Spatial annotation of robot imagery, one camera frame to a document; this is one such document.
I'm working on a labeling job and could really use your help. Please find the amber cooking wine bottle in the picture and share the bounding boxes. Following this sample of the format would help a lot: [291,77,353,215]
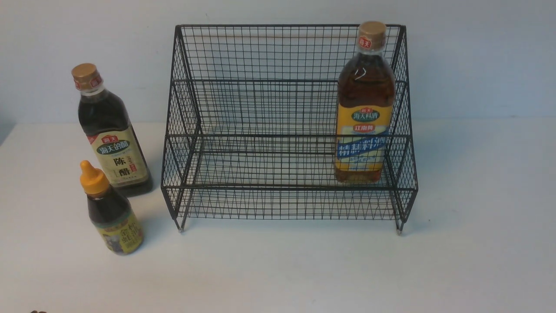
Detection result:
[335,20,396,184]

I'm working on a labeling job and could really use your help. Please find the dark vinegar bottle gold cap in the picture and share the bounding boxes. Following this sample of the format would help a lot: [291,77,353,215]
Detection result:
[71,63,153,197]

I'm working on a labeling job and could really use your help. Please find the small yellow-capped sauce bottle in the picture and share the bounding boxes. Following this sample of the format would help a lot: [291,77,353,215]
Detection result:
[79,160,144,255]

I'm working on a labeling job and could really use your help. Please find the black wire mesh rack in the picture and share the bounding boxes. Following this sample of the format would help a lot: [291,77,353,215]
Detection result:
[161,24,419,234]

